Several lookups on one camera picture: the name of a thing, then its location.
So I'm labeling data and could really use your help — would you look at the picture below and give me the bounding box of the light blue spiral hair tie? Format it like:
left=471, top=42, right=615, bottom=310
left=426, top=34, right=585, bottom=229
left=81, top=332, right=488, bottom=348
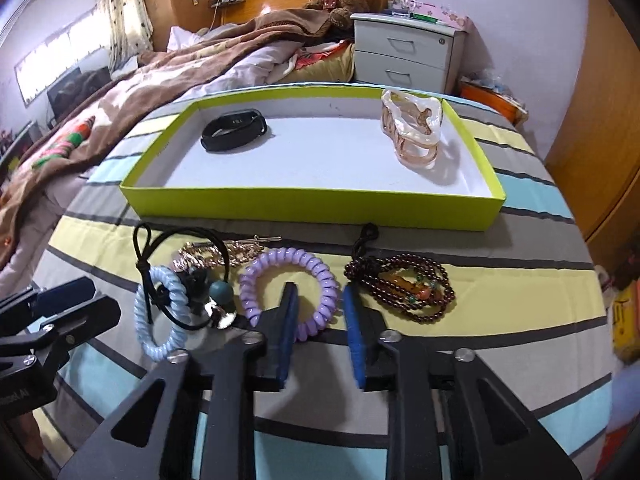
left=134, top=266, right=190, bottom=363

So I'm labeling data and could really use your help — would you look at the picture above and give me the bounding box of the clear plastic bag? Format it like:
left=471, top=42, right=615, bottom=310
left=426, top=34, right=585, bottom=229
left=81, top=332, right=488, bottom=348
left=462, top=69, right=521, bottom=98

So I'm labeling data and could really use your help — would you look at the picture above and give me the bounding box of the white nightstand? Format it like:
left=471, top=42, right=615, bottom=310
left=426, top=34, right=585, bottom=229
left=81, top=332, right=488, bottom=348
left=349, top=12, right=468, bottom=96

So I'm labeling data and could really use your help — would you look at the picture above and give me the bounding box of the gold rhinestone hair clip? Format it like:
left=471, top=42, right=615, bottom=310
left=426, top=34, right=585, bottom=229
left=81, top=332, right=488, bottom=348
left=172, top=235, right=282, bottom=272

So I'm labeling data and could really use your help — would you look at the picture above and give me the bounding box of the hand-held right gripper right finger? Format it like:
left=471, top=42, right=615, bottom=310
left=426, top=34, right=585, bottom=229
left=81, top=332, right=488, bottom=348
left=341, top=285, right=583, bottom=480

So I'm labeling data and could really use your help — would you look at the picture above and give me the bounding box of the pink tissue box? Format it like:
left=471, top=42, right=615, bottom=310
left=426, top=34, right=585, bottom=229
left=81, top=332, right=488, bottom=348
left=415, top=2, right=473, bottom=29

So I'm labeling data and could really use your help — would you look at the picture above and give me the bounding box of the black hair tie teal bead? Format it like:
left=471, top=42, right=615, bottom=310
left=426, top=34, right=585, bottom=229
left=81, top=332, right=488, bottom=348
left=132, top=222, right=253, bottom=333

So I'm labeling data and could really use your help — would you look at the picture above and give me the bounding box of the yellow box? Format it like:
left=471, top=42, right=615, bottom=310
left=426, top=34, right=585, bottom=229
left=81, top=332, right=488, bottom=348
left=612, top=285, right=640, bottom=361

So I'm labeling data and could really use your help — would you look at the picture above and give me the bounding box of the patterned curtain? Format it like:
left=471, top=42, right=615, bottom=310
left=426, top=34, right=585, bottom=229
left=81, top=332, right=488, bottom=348
left=95, top=0, right=153, bottom=73

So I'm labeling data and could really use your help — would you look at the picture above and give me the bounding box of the yellow red pillow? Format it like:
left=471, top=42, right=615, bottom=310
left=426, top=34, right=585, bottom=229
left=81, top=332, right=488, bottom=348
left=287, top=40, right=356, bottom=83

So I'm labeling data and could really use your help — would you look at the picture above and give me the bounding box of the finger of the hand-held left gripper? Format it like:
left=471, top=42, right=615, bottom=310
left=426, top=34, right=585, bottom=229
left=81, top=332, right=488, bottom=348
left=0, top=276, right=96, bottom=333
left=0, top=295, right=122, bottom=392

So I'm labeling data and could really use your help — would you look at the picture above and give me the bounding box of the orange box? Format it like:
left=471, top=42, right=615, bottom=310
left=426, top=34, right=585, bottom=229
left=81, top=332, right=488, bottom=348
left=459, top=80, right=528, bottom=126

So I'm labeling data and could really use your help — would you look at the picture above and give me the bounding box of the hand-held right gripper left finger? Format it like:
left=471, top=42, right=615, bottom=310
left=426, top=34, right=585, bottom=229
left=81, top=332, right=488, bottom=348
left=57, top=281, right=301, bottom=480

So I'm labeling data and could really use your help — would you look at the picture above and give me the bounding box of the cream pink hair claw clip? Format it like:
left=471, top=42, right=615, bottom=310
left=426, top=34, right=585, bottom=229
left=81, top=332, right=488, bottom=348
left=380, top=87, right=446, bottom=167

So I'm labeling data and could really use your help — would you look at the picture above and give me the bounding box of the black smart band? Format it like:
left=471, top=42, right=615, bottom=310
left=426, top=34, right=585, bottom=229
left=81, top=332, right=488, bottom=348
left=201, top=111, right=268, bottom=153

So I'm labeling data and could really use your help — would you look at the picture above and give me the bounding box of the small black claw clip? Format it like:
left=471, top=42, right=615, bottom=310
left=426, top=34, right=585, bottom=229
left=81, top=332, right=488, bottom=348
left=177, top=266, right=215, bottom=312

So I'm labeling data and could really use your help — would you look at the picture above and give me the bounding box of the purple spiral hair tie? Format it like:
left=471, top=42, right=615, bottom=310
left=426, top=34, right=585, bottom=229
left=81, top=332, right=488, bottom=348
left=239, top=247, right=340, bottom=342

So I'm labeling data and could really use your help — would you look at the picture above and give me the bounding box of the green cardboard tray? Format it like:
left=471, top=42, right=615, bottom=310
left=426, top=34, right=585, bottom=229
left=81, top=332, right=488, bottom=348
left=119, top=85, right=506, bottom=232

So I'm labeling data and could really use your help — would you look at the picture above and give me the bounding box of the brown patterned blanket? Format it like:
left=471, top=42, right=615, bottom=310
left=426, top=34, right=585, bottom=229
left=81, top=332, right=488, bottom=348
left=0, top=10, right=351, bottom=271

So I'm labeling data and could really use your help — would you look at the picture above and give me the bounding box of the dark brown bead bracelet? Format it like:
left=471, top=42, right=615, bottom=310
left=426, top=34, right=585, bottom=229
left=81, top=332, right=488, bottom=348
left=344, top=223, right=457, bottom=323

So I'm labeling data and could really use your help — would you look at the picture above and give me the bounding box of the wooden wardrobe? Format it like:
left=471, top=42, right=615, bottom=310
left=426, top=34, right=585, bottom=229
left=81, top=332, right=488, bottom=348
left=545, top=0, right=640, bottom=256

